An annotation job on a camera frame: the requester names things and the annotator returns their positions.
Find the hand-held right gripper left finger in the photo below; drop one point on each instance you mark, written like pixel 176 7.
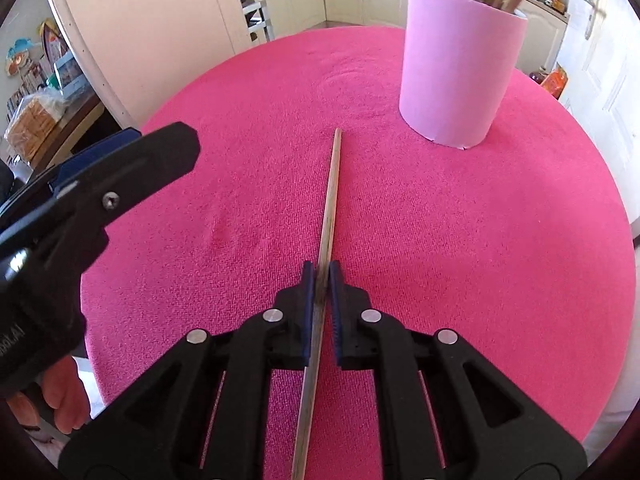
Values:
pixel 305 320

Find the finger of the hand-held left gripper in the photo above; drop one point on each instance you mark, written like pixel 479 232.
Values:
pixel 95 155
pixel 140 160

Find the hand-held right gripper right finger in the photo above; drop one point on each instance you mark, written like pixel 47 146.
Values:
pixel 336 310

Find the long brown chopstick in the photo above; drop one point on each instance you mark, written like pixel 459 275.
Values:
pixel 327 220

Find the pink cup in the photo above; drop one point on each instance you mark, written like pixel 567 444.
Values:
pixel 450 70

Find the person's left hand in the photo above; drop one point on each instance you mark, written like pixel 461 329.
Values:
pixel 65 395

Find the dark wooden sideboard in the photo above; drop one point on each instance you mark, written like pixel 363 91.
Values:
pixel 75 130

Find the bag of sliced bread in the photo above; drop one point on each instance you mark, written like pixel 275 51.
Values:
pixel 32 122

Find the colourful cartoon ornament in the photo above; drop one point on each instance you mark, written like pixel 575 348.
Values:
pixel 21 55

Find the white sliding door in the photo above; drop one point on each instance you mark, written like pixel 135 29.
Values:
pixel 150 25

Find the pink tablecloth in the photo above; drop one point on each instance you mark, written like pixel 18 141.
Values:
pixel 450 235

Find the white metal shelf rack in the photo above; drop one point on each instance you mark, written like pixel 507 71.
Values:
pixel 260 22

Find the orange snack bag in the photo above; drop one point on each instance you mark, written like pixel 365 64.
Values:
pixel 554 82

